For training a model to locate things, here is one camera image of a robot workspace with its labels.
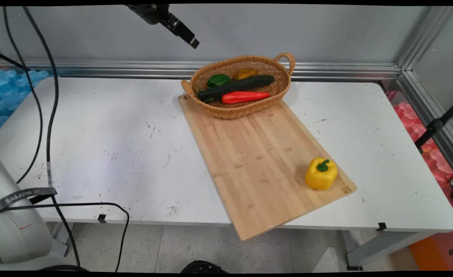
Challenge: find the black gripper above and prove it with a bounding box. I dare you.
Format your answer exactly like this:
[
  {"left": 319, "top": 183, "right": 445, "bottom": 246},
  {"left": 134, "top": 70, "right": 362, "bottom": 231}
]
[{"left": 126, "top": 4, "right": 200, "bottom": 49}]

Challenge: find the dark green cucumber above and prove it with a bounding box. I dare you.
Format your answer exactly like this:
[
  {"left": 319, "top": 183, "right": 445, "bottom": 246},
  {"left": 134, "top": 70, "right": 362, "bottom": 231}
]
[{"left": 197, "top": 75, "right": 276, "bottom": 102}]

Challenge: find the green bell pepper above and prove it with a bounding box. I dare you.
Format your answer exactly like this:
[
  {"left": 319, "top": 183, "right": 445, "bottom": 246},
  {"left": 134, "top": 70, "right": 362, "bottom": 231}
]
[{"left": 207, "top": 74, "right": 231, "bottom": 88}]

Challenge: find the orange bell pepper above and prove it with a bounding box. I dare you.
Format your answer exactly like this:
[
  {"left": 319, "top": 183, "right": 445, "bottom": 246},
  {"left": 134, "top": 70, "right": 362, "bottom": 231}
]
[{"left": 234, "top": 68, "right": 258, "bottom": 80}]

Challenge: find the long red pepper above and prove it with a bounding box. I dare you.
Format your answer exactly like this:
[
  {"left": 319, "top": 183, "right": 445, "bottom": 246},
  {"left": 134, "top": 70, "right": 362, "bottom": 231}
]
[{"left": 222, "top": 91, "right": 270, "bottom": 104}]

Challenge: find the woven wicker basket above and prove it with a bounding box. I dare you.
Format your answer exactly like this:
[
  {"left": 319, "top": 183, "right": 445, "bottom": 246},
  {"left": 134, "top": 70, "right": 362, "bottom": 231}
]
[{"left": 181, "top": 52, "right": 296, "bottom": 119}]

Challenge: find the bamboo cutting board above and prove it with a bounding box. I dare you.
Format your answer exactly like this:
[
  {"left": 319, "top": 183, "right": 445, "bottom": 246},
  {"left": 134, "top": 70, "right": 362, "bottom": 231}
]
[{"left": 178, "top": 94, "right": 358, "bottom": 242}]

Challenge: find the blue foam mat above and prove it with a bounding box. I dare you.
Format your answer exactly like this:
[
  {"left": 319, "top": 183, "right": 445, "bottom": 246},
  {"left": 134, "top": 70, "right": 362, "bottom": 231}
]
[{"left": 0, "top": 69, "right": 52, "bottom": 135}]

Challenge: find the yellow bell pepper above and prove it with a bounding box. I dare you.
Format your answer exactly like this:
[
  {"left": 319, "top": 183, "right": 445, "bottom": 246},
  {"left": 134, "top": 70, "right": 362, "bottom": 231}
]
[{"left": 305, "top": 157, "right": 338, "bottom": 191}]

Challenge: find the black round object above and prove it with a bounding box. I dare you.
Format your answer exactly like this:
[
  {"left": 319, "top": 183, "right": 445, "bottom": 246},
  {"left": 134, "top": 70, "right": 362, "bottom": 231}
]
[{"left": 180, "top": 260, "right": 230, "bottom": 274}]

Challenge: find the grey table leg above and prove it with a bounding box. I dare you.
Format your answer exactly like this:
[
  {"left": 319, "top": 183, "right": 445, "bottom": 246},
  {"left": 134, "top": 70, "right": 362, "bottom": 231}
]
[
  {"left": 341, "top": 230, "right": 435, "bottom": 270},
  {"left": 47, "top": 222, "right": 74, "bottom": 257}
]

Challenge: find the black tripod stand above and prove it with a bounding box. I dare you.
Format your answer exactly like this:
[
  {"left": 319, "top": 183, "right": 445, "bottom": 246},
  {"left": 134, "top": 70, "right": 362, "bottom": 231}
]
[{"left": 415, "top": 98, "right": 453, "bottom": 154}]

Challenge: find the pink foam mat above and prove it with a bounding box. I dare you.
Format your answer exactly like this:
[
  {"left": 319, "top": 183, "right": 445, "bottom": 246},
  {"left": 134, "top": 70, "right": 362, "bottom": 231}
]
[{"left": 384, "top": 90, "right": 453, "bottom": 218}]

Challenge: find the aluminium frame rail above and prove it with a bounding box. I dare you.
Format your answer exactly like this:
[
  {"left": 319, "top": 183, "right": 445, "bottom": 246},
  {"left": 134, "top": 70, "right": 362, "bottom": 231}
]
[
  {"left": 0, "top": 58, "right": 402, "bottom": 82},
  {"left": 397, "top": 71, "right": 453, "bottom": 182},
  {"left": 397, "top": 6, "right": 453, "bottom": 72}
]

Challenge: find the black cable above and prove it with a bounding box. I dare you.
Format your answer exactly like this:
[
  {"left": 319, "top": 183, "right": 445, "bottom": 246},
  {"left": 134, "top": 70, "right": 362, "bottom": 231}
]
[
  {"left": 0, "top": 49, "right": 32, "bottom": 72},
  {"left": 22, "top": 6, "right": 82, "bottom": 270},
  {"left": 3, "top": 6, "right": 44, "bottom": 184},
  {"left": 0, "top": 202, "right": 130, "bottom": 272}
]

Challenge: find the grey velcro strap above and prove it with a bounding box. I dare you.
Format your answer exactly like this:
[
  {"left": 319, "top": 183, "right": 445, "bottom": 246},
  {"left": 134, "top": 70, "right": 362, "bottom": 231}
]
[{"left": 0, "top": 187, "right": 57, "bottom": 215}]

